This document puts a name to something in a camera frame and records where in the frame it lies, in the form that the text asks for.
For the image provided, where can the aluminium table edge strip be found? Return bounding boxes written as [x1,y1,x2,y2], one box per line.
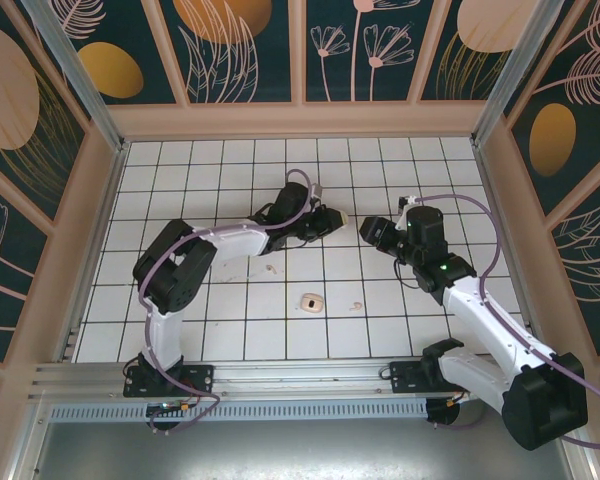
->
[54,142,131,364]
[472,139,537,346]

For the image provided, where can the teal panel with pink flowers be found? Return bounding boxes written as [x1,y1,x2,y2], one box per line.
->
[303,0,424,105]

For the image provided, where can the teal panel orange disc leaves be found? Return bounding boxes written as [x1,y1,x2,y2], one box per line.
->
[158,0,302,105]

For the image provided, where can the teal panel pink disc gold lines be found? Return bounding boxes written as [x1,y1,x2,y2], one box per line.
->
[418,0,526,103]

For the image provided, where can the teal panel pink leaf outlines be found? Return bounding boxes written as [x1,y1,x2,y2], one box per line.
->
[548,187,600,359]

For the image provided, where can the teal panel orange oval fern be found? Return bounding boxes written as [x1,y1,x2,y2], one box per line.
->
[502,0,600,219]

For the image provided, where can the teal panel with orange oval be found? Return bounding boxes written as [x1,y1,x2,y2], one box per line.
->
[43,0,184,107]

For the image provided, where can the grey metal sheet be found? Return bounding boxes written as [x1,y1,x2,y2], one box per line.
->
[29,418,581,480]

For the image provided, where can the teal panel large pink disc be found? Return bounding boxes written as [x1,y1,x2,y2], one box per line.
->
[0,0,92,229]

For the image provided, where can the teal panel single pink flower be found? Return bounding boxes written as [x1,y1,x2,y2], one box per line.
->
[0,149,50,364]

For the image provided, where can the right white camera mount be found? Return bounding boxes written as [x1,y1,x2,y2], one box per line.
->
[398,193,424,230]

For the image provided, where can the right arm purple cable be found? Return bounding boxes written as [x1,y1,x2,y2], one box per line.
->
[414,193,600,450]

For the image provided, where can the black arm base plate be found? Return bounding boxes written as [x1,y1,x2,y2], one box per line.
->
[123,363,216,400]
[388,359,434,396]

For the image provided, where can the aluminium mounting rail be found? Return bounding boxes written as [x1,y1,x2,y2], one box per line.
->
[28,360,531,401]

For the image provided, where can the aluminium corner post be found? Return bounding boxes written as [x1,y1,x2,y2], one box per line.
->
[471,0,567,147]
[21,0,127,154]

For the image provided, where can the grey slotted cable duct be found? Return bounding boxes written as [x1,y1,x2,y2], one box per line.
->
[49,401,430,422]

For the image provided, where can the small circuit board with wires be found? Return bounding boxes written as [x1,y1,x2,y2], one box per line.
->
[146,397,204,420]

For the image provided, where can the aluminium frame bar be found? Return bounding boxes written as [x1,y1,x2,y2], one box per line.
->
[549,414,599,480]
[7,399,51,480]

